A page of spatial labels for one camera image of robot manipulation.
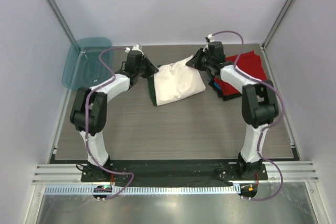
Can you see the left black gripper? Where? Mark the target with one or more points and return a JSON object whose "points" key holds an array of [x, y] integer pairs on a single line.
{"points": [[152, 69]]}

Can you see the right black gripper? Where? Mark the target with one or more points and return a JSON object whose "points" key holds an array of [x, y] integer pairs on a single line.
{"points": [[195, 62]]}

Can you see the white and green t-shirt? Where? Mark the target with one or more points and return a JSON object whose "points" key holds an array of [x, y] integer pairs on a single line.
{"points": [[174, 82]]}

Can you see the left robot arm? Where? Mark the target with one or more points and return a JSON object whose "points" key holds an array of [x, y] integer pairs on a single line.
{"points": [[89, 110]]}

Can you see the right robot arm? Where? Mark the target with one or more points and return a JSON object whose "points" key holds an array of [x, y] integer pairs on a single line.
{"points": [[258, 101]]}

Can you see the folded blue t-shirt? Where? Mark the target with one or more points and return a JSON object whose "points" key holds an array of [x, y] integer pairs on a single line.
{"points": [[217, 85]]}

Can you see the folded red t-shirt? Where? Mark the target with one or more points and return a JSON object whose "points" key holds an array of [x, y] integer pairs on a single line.
{"points": [[250, 63]]}

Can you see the teal plastic bin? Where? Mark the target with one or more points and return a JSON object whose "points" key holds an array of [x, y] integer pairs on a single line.
{"points": [[83, 67]]}

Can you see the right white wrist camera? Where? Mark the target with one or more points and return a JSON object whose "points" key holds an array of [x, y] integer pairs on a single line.
{"points": [[209, 38]]}

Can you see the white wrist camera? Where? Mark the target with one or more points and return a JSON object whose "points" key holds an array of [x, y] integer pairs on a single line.
{"points": [[136, 47], [209, 38]]}

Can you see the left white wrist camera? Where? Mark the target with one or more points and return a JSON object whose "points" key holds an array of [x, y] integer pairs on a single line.
{"points": [[136, 47]]}

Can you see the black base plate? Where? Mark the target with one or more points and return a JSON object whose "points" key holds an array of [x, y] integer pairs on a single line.
{"points": [[175, 172]]}

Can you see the white slotted cable duct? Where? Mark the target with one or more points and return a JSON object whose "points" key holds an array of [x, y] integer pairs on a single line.
{"points": [[101, 190]]}

